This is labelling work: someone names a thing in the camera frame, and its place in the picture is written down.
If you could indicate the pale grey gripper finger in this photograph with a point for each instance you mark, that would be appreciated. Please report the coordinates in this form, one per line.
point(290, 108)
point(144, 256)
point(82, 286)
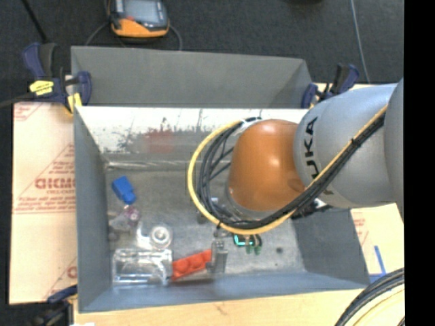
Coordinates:
point(223, 258)
point(214, 255)

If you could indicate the red flat toy brick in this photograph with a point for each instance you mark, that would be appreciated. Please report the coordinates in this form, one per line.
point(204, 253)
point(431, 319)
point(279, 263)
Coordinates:
point(190, 265)

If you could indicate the clear glass object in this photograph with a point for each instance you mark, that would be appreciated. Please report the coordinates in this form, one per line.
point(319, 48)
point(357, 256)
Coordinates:
point(159, 235)

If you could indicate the clear plastic box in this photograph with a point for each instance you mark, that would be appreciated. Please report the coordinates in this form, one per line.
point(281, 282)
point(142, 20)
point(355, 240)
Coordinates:
point(139, 267)

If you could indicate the purple and clear small object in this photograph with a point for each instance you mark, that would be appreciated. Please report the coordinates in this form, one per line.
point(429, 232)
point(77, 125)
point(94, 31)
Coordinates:
point(125, 217)

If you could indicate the blue plastic block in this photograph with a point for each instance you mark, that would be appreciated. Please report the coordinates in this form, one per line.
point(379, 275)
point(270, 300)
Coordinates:
point(123, 187)

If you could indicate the grey metal bin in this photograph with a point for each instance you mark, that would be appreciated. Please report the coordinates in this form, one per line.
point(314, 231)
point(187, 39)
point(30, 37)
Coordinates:
point(190, 80)

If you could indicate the brown cardboard board, red print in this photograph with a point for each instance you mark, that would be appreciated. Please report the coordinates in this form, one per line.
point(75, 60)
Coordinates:
point(40, 243)

